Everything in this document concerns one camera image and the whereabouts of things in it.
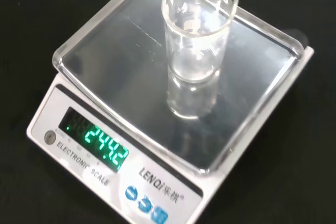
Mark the white electronic balance steel pan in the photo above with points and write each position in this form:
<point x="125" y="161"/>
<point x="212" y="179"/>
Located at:
<point x="157" y="103"/>

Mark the black bench cloth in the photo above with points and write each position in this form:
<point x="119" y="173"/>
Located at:
<point x="31" y="24"/>

